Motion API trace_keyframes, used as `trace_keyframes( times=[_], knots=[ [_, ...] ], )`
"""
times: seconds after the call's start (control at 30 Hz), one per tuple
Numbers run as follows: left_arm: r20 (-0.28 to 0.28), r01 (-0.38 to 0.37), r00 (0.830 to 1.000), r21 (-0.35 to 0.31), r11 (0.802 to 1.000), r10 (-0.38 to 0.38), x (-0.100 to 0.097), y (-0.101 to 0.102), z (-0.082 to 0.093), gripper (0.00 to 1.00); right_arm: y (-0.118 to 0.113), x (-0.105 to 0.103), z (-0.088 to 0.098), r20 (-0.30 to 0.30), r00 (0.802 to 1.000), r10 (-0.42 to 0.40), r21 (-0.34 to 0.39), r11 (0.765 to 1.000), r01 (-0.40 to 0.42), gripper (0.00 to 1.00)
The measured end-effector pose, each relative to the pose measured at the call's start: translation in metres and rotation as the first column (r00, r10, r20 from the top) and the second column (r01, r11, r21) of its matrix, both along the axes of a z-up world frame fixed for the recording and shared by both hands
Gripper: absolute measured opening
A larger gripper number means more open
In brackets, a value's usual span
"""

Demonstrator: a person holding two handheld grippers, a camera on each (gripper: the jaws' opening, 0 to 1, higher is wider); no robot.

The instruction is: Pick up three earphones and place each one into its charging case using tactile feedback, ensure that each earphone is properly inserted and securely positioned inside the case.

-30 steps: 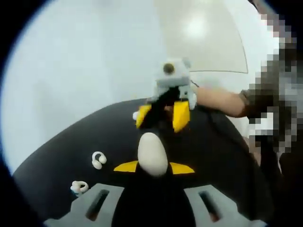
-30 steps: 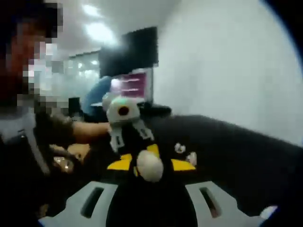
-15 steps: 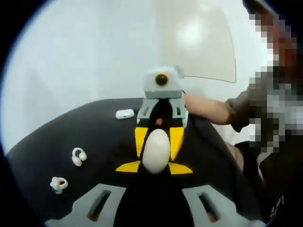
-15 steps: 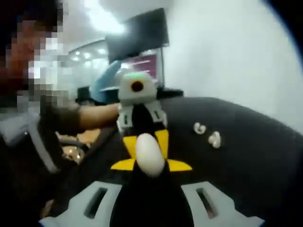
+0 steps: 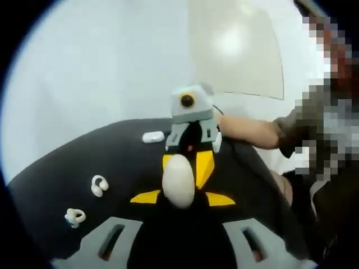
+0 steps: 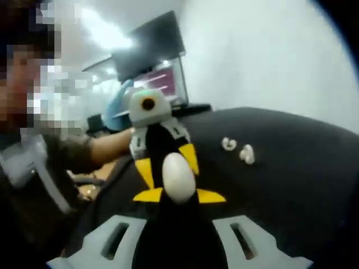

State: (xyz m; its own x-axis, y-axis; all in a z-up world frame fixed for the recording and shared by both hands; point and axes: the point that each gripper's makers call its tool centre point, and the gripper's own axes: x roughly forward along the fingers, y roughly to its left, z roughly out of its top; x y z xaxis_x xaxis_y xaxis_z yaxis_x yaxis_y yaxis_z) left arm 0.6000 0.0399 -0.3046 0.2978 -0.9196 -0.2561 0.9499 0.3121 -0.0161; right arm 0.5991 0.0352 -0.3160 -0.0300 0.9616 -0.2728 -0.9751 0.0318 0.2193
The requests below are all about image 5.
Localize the white clip earphone teal tip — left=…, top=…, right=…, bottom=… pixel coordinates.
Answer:
left=64, top=208, right=87, bottom=229

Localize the white rounded charging case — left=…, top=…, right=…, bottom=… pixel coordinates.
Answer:
left=142, top=131, right=166, bottom=144

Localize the beige wall panel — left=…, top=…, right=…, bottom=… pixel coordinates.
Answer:
left=187, top=0, right=286, bottom=101

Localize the person's olive shirt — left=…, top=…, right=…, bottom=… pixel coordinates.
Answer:
left=272, top=108, right=297, bottom=160

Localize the white oval charging case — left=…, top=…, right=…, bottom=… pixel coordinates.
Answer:
left=162, top=154, right=195, bottom=210

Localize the black table mat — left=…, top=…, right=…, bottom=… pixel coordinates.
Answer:
left=7, top=117, right=309, bottom=261

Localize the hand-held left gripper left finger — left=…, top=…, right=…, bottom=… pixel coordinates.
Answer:
left=52, top=189, right=180, bottom=269

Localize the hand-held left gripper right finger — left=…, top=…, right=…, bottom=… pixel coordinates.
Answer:
left=179, top=192, right=317, bottom=269

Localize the person's bare leg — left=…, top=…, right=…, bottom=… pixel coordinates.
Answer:
left=273, top=172, right=294, bottom=204

